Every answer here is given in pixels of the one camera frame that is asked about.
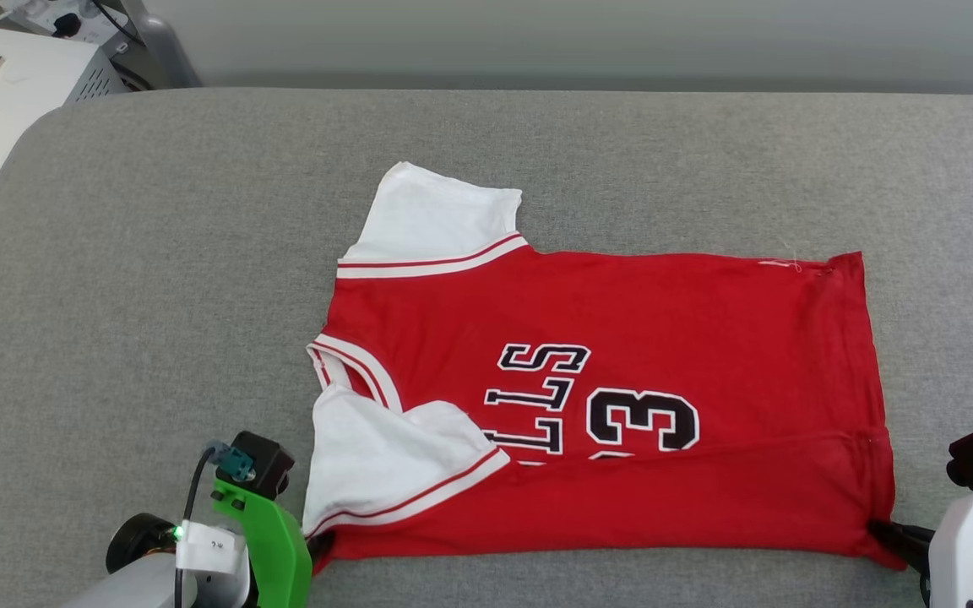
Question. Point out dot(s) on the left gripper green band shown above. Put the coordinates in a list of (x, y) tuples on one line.
[(279, 557)]

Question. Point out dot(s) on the white equipment box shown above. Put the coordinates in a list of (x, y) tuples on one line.
[(22, 110)]

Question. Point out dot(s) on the grey metal partition post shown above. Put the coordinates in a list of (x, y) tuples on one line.
[(161, 46)]

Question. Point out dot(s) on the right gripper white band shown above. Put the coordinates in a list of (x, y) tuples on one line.
[(972, 549)]

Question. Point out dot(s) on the red and white basketball jersey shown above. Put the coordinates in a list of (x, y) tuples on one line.
[(664, 312)]

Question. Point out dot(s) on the white partition panel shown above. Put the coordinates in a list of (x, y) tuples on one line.
[(588, 38)]

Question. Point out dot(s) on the white power strip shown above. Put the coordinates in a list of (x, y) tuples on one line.
[(35, 13)]

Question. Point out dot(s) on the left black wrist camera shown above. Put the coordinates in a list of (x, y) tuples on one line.
[(263, 460)]

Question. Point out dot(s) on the black power plug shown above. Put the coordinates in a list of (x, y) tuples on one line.
[(67, 25)]

